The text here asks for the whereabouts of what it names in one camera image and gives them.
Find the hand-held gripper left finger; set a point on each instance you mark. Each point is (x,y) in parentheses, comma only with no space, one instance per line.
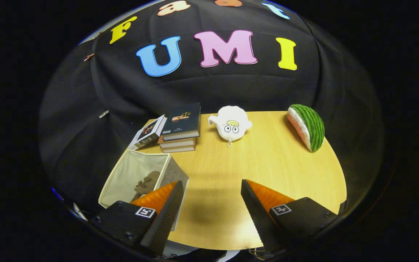
(166,222)

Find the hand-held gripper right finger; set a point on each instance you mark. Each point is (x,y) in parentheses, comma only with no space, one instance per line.
(258,218)

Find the grey fabric storage box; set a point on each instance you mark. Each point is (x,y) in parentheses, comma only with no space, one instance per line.
(129,174)

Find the plain book under stack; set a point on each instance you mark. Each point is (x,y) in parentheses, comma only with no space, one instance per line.
(178,149)

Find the brown cover book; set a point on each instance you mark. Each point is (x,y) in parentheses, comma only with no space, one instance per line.
(178,142)

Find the white bordered portrait book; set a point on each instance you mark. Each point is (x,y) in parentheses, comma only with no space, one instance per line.
(149,133)

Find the white plush toy with eyes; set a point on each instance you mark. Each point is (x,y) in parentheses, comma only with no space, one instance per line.
(231,123)

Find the dark blue hardcover book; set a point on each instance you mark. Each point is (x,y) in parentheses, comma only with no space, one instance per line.
(184,118)

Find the watermelon slice plush toy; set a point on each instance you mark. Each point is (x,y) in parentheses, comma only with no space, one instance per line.
(313,125)

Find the silver clip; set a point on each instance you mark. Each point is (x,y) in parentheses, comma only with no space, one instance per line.
(103,114)

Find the copper clip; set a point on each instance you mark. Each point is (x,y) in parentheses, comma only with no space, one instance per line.
(88,57)

